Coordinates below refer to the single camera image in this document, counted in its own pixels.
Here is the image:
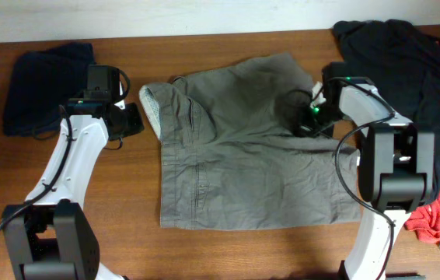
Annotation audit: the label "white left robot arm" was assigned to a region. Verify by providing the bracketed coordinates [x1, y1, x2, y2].
[0, 100, 143, 279]

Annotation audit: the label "black t-shirt with white print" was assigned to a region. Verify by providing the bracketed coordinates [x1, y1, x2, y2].
[332, 19, 440, 204]

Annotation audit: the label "folded dark navy garment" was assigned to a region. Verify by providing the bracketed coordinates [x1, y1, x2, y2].
[2, 42, 96, 138]

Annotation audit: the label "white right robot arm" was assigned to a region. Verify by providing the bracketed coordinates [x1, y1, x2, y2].
[301, 76, 435, 279]

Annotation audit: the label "grey shorts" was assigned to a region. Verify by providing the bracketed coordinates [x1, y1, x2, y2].
[139, 53, 361, 230]

